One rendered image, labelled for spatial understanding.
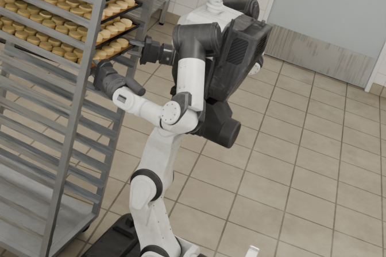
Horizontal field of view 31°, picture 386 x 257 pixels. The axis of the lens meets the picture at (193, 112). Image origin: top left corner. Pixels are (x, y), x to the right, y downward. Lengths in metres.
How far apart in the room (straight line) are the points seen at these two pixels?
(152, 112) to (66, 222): 1.12
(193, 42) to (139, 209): 0.85
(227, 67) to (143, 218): 0.79
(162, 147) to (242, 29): 0.60
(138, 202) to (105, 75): 0.59
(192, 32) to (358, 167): 2.85
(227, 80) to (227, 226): 1.50
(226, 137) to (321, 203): 1.84
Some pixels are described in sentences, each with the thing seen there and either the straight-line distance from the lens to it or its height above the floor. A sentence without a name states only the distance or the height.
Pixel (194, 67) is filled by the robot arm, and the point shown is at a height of 1.28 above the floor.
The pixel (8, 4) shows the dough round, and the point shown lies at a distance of 2.77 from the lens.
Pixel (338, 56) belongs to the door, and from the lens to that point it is 6.26.
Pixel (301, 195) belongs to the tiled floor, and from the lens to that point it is 4.35.
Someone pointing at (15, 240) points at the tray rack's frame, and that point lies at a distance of 3.14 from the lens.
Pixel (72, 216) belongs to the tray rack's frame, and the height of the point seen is 0.15.
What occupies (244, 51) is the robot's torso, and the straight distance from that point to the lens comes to 2.42.
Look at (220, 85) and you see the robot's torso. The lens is 2.49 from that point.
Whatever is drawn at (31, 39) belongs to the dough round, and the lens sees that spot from 2.72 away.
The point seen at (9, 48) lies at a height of 0.78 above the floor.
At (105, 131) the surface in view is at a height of 0.60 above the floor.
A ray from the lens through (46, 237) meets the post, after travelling 2.96.
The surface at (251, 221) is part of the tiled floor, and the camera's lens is 3.94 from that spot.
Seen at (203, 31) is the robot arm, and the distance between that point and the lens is 2.29.
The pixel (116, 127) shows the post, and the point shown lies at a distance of 3.11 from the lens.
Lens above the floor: 2.15
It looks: 26 degrees down
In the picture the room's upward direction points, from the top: 17 degrees clockwise
